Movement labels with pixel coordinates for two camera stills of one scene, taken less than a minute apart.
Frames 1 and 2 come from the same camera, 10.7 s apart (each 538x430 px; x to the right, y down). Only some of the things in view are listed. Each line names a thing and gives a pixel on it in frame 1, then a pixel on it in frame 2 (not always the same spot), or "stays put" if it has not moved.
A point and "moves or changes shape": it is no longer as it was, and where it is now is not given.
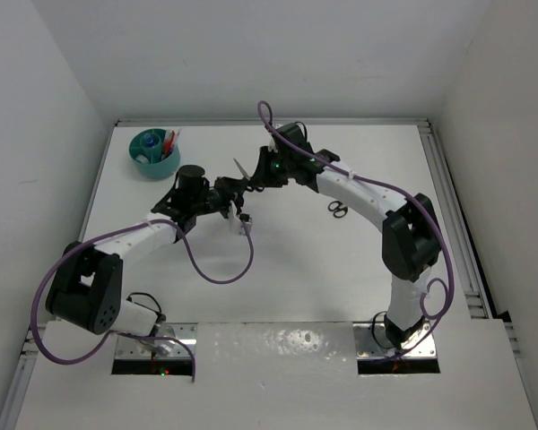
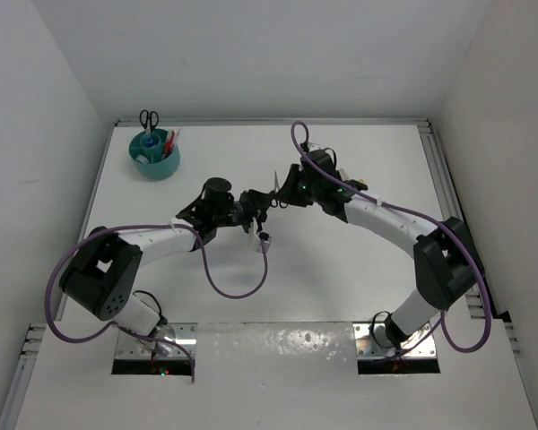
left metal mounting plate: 164,348 stays put
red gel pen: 168,145 stays put
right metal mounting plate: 367,347 stays put
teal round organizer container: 145,149 stays put
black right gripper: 262,176 to 288,192
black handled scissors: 248,186 to 151,117
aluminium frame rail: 478,297 stays put
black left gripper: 232,189 to 255,202
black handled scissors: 339,210 moves or changes shape
